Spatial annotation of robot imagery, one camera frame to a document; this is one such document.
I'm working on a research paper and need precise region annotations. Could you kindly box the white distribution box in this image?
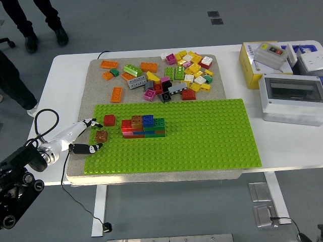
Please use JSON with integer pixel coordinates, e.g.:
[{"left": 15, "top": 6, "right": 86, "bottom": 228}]
[{"left": 257, "top": 73, "right": 323, "bottom": 127}]

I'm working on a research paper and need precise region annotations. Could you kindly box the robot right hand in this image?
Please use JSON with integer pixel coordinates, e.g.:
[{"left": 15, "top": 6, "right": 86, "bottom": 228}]
[{"left": 297, "top": 224, "right": 323, "bottom": 242}]

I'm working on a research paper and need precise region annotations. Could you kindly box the orange long toy brick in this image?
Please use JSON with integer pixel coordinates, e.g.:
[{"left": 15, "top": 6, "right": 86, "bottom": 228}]
[
  {"left": 121, "top": 72, "right": 137, "bottom": 82},
  {"left": 140, "top": 62, "right": 158, "bottom": 74},
  {"left": 99, "top": 60, "right": 119, "bottom": 70},
  {"left": 110, "top": 87, "right": 124, "bottom": 103}
]

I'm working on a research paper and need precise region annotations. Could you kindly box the person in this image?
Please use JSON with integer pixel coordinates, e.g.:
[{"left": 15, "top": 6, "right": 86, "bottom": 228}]
[
  {"left": 1, "top": 0, "right": 69, "bottom": 54},
  {"left": 0, "top": 50, "right": 39, "bottom": 118}
]

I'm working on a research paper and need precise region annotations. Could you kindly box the brown square toy brick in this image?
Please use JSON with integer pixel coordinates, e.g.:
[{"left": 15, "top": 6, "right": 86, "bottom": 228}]
[
  {"left": 94, "top": 130, "right": 109, "bottom": 143},
  {"left": 131, "top": 115, "right": 144, "bottom": 128}
]

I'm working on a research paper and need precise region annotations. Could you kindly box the metal floor block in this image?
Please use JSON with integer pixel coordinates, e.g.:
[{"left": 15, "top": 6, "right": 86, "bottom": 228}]
[{"left": 253, "top": 204, "right": 280, "bottom": 229}]

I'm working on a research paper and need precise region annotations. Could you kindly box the white plastic cover plate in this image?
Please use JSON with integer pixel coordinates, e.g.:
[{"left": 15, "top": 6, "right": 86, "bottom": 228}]
[{"left": 286, "top": 43, "right": 299, "bottom": 68}]

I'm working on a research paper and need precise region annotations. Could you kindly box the grey push-button switch box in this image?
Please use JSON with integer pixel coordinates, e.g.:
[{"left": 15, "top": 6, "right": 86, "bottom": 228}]
[{"left": 253, "top": 42, "right": 289, "bottom": 72}]

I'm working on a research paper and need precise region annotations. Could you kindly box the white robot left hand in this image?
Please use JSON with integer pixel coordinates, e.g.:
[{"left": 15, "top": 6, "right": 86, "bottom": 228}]
[{"left": 44, "top": 117, "right": 104, "bottom": 162}]

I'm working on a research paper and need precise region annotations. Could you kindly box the dark green square toy brick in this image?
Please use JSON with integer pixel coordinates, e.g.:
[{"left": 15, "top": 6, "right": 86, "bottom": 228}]
[{"left": 153, "top": 117, "right": 166, "bottom": 130}]

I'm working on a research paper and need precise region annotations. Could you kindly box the lime green long toy brick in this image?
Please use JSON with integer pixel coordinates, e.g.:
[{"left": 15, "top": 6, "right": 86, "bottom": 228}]
[{"left": 123, "top": 64, "right": 143, "bottom": 78}]

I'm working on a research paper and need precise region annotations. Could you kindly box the yellow cardboard box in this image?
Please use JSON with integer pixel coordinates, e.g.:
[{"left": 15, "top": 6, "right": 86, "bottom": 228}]
[{"left": 239, "top": 41, "right": 295, "bottom": 90}]

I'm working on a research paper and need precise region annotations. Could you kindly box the grey-brown mat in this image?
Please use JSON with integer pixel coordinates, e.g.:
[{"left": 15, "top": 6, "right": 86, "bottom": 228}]
[{"left": 66, "top": 54, "right": 244, "bottom": 187}]

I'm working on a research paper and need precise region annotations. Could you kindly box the grey long toy brick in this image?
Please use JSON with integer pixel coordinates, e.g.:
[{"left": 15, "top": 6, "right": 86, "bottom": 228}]
[{"left": 127, "top": 75, "right": 147, "bottom": 90}]

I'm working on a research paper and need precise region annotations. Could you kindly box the blue square toy brick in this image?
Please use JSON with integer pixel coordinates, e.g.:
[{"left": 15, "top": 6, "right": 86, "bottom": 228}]
[{"left": 142, "top": 114, "right": 154, "bottom": 128}]

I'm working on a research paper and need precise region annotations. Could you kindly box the red sloped toy brick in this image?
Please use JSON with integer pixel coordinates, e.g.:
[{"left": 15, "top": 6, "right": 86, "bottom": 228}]
[{"left": 181, "top": 89, "right": 197, "bottom": 101}]

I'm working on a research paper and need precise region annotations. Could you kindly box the black office chair base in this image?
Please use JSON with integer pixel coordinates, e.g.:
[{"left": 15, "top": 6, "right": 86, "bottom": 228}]
[{"left": 0, "top": 37, "right": 16, "bottom": 48}]

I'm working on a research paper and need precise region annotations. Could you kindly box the white wall socket panel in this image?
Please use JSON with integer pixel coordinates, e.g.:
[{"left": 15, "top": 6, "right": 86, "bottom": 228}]
[{"left": 298, "top": 51, "right": 323, "bottom": 73}]

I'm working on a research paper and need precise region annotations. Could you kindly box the yellow curved toy brick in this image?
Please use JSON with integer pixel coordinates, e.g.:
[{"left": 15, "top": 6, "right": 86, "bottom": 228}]
[{"left": 146, "top": 71, "right": 162, "bottom": 84}]

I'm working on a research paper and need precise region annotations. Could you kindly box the thin black cord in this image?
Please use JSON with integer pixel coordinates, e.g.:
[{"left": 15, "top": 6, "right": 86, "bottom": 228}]
[{"left": 60, "top": 151, "right": 105, "bottom": 226}]

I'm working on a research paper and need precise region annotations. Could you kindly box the black floor cable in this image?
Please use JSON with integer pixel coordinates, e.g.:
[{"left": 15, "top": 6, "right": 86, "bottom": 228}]
[{"left": 270, "top": 216, "right": 301, "bottom": 235}]

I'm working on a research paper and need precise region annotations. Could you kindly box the lime green studded baseplate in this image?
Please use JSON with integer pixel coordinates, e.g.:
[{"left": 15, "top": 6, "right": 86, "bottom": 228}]
[{"left": 83, "top": 98, "right": 262, "bottom": 174}]

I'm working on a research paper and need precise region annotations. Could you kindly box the long metal floor plate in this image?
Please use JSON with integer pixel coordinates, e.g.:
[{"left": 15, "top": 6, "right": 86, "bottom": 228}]
[{"left": 107, "top": 233, "right": 234, "bottom": 242}]

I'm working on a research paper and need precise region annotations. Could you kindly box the grey narrow toy brick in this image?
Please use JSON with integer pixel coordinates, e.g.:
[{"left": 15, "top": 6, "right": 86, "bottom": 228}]
[{"left": 168, "top": 82, "right": 188, "bottom": 96}]

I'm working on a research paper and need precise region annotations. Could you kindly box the blue plastic bin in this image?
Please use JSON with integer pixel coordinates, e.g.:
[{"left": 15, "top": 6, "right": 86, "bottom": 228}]
[{"left": 280, "top": 44, "right": 318, "bottom": 55}]

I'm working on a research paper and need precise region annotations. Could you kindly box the white table leg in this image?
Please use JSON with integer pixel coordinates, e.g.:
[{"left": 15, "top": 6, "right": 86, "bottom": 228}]
[
  {"left": 263, "top": 171, "right": 292, "bottom": 225},
  {"left": 91, "top": 185, "right": 124, "bottom": 237}
]

